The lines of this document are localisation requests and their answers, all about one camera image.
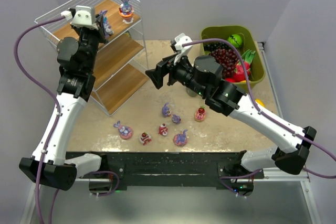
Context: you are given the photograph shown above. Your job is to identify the white wire wooden shelf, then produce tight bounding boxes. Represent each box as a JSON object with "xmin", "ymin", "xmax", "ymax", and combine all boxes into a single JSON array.
[{"xmin": 34, "ymin": 0, "xmax": 148, "ymax": 116}]

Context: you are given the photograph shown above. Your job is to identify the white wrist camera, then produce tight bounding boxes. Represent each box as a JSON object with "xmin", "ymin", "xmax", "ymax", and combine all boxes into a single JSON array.
[
  {"xmin": 171, "ymin": 33, "xmax": 193, "ymax": 65},
  {"xmin": 60, "ymin": 5, "xmax": 98, "ymax": 30}
]

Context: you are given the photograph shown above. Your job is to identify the purple bunny with tube toy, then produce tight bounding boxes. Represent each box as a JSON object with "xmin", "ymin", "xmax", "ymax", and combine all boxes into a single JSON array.
[{"xmin": 99, "ymin": 10, "xmax": 114, "ymax": 38}]

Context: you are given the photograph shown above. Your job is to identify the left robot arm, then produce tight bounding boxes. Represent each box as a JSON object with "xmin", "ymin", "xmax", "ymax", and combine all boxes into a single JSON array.
[{"xmin": 19, "ymin": 12, "xmax": 108, "ymax": 190}]

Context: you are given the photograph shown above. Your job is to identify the small purple bunny strawberry toy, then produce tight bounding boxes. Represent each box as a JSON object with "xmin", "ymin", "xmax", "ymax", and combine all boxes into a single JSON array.
[{"xmin": 172, "ymin": 114, "xmax": 181, "ymax": 124}]

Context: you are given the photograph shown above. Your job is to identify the spray bottle white cap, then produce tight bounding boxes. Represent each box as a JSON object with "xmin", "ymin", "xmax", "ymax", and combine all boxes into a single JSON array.
[{"xmin": 186, "ymin": 88, "xmax": 198, "ymax": 97}]

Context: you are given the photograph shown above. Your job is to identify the dark red grape bunch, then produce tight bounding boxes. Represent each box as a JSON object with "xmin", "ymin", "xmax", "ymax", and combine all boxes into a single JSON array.
[{"xmin": 210, "ymin": 49, "xmax": 238, "ymax": 79}]

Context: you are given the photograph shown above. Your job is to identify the dark blue grape bunch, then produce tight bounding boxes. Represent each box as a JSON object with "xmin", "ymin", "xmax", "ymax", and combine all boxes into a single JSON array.
[{"xmin": 203, "ymin": 42, "xmax": 229, "ymax": 51}]

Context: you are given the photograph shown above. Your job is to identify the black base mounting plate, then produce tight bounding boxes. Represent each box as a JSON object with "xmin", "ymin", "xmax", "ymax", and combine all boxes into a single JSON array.
[{"xmin": 65, "ymin": 151, "xmax": 265, "ymax": 192}]

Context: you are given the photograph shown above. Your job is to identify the purple bunny pink donut toy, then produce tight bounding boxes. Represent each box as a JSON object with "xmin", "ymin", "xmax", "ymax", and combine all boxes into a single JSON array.
[{"xmin": 173, "ymin": 130, "xmax": 187, "ymax": 146}]

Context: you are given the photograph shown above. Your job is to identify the yellow mango toy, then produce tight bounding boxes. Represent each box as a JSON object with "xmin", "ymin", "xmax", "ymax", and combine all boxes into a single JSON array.
[{"xmin": 255, "ymin": 99, "xmax": 265, "ymax": 107}]

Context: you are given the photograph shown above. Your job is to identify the pink bear cake slice toy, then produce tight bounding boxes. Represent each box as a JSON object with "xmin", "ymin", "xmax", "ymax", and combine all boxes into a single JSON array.
[{"xmin": 139, "ymin": 132, "xmax": 152, "ymax": 145}]

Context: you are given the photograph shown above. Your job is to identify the red apple toy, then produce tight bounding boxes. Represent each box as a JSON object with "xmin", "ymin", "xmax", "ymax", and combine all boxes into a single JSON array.
[{"xmin": 225, "ymin": 78, "xmax": 235, "ymax": 83}]

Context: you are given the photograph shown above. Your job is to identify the green round melon toy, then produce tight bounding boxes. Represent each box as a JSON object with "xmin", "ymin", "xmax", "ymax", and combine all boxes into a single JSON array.
[{"xmin": 227, "ymin": 34, "xmax": 243, "ymax": 49}]

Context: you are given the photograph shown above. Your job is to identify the pink bear donut strawberry toy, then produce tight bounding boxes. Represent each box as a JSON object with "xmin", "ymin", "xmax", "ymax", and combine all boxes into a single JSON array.
[{"xmin": 194, "ymin": 106, "xmax": 206, "ymax": 122}]

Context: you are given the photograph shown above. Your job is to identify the pink dragon fruit toy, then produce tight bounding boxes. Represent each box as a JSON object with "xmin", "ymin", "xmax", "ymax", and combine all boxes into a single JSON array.
[{"xmin": 233, "ymin": 50, "xmax": 256, "ymax": 82}]

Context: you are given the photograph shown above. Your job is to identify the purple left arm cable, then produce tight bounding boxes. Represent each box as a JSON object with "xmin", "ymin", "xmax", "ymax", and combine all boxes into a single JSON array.
[{"xmin": 13, "ymin": 15, "xmax": 66, "ymax": 224}]

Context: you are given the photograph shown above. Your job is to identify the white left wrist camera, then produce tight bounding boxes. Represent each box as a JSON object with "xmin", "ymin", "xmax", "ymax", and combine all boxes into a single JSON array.
[{"xmin": 60, "ymin": 5, "xmax": 98, "ymax": 30}]

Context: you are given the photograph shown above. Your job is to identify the bunny on pink donut toy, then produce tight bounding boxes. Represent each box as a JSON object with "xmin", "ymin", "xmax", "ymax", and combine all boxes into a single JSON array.
[{"xmin": 113, "ymin": 121, "xmax": 133, "ymax": 140}]

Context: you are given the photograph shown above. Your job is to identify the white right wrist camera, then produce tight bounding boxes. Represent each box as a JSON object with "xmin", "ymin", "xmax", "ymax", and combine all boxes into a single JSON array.
[{"xmin": 171, "ymin": 33, "xmax": 193, "ymax": 65}]

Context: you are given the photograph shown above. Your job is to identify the green plastic fruit bin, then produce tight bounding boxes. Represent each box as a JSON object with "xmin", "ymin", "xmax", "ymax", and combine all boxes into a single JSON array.
[{"xmin": 200, "ymin": 25, "xmax": 266, "ymax": 90}]

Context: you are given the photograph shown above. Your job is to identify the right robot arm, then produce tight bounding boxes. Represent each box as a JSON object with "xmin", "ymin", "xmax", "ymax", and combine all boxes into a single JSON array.
[{"xmin": 145, "ymin": 55, "xmax": 317, "ymax": 176}]

